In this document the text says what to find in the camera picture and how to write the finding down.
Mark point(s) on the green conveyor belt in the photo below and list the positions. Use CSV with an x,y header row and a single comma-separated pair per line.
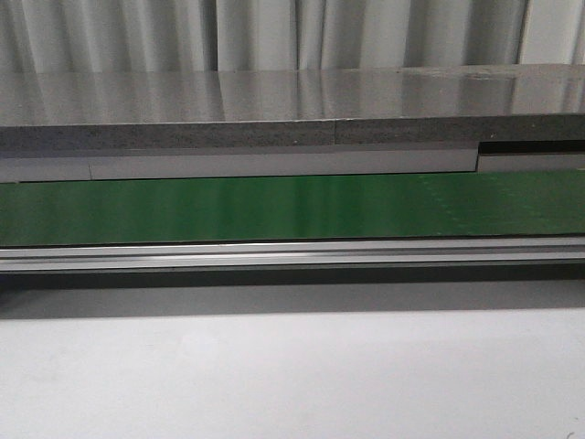
x,y
303,208

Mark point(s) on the grey stone countertop slab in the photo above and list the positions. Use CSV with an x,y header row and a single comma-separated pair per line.
x,y
83,113

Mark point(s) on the grey cabinet front panel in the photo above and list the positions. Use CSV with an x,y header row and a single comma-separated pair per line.
x,y
311,160

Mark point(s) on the grey cabinet panel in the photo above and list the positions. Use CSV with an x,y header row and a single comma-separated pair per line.
x,y
311,160
526,162

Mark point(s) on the grey right cabinet panel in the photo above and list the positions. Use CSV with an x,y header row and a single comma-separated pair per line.
x,y
526,162

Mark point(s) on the white pleated curtain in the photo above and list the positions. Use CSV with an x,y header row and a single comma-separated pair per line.
x,y
108,36

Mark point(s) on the aluminium conveyor side rail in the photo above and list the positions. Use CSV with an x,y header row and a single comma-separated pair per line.
x,y
291,253

